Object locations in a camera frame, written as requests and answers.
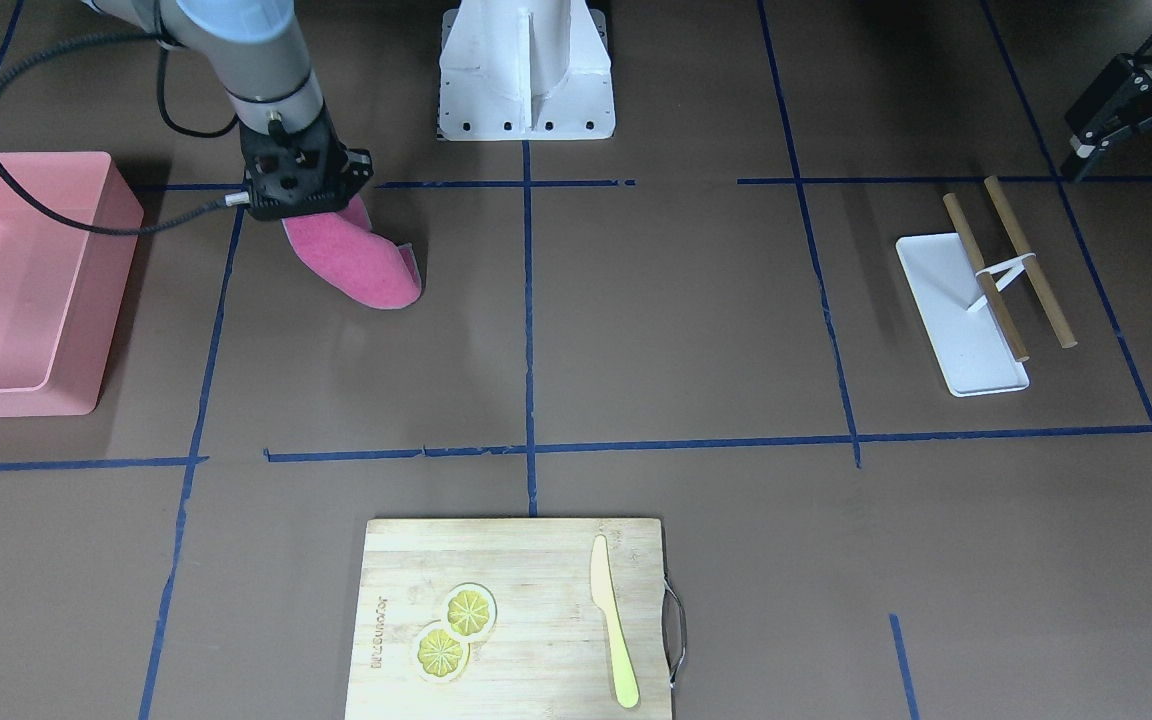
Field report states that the pink grey cloth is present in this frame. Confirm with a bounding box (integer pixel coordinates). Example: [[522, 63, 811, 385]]
[[282, 195, 422, 310]]

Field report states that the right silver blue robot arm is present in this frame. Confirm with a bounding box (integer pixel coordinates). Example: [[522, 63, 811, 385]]
[[88, 1, 325, 135]]

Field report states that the wooden rack rod inner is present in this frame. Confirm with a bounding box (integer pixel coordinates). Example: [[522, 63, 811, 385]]
[[942, 192, 1030, 363]]

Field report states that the wooden rack rod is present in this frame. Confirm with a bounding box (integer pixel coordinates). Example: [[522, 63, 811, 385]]
[[942, 192, 1030, 363], [983, 176, 1078, 348]]

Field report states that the wooden rack rod outer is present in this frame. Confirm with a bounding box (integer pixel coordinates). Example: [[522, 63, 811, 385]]
[[983, 176, 1078, 348]]

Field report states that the white rack tray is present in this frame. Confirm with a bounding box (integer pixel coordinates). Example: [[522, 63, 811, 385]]
[[895, 232, 1030, 397]]

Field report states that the yellow plastic knife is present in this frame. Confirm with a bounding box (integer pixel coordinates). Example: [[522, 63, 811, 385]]
[[589, 535, 641, 708]]

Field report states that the wooden cutting board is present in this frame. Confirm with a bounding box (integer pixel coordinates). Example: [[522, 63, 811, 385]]
[[343, 518, 679, 719]]

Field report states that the pink plastic bin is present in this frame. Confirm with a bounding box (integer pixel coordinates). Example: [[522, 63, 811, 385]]
[[0, 151, 145, 418]]

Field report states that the lemon slice near handle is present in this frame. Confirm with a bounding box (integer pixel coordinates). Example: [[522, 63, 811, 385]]
[[444, 583, 498, 643]]

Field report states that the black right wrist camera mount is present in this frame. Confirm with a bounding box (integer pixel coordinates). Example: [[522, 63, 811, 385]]
[[238, 109, 374, 222]]

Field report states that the lemon slice far from handle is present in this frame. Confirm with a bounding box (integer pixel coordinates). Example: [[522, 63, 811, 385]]
[[412, 623, 472, 684]]

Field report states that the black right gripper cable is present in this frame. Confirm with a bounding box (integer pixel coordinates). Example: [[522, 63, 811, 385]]
[[0, 28, 253, 238]]

